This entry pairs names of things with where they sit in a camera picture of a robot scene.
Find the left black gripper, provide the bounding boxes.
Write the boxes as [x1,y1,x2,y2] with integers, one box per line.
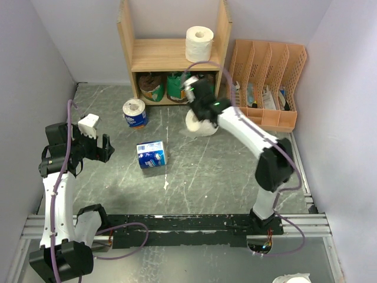
[68,124,114,162]

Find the white toilet roll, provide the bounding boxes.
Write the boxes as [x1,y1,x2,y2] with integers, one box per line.
[183,110,218,138]
[185,26,214,62]

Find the green brown roll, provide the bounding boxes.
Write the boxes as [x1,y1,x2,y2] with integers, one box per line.
[166,72,187,103]
[203,72,216,91]
[138,72,164,102]

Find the blue roll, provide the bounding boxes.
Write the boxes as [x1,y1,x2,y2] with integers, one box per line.
[136,140,168,169]
[123,98,148,129]

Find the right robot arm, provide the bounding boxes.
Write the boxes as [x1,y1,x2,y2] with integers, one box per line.
[183,76,293,235]

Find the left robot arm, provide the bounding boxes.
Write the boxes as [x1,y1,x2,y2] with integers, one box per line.
[29,117,114,282]

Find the wooden two-tier shelf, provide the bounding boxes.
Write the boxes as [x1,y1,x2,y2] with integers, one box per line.
[117,1,233,106]

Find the orange plastic file organizer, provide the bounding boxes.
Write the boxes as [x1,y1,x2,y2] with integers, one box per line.
[229,40,307,133]

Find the white roll bottom edge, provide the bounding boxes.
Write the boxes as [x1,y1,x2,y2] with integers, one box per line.
[272,273,311,283]

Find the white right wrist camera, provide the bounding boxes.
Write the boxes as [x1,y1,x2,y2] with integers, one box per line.
[183,76,199,103]

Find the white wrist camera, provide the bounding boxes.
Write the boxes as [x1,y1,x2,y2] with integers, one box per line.
[77,113,100,139]
[183,76,199,103]

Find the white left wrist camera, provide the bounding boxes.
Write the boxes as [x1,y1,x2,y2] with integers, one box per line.
[77,113,100,139]

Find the black mounting base plate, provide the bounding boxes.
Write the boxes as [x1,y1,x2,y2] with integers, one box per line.
[107,214,283,249]

